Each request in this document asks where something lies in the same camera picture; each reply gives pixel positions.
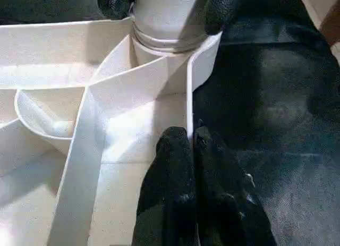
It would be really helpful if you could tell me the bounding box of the white plastic table leg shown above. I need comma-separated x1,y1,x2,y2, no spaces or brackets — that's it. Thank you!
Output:
129,0,212,55

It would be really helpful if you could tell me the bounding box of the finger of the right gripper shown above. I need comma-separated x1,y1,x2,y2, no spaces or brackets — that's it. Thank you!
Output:
204,0,241,36
97,0,135,20

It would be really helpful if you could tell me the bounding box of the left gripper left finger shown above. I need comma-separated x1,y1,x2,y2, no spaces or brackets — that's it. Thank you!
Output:
134,125,198,246

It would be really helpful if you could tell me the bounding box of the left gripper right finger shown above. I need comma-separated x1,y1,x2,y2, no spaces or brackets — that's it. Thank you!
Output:
193,120,278,246

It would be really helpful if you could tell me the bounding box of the white plastic table top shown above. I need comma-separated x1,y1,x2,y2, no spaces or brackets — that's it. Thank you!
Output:
0,19,223,246

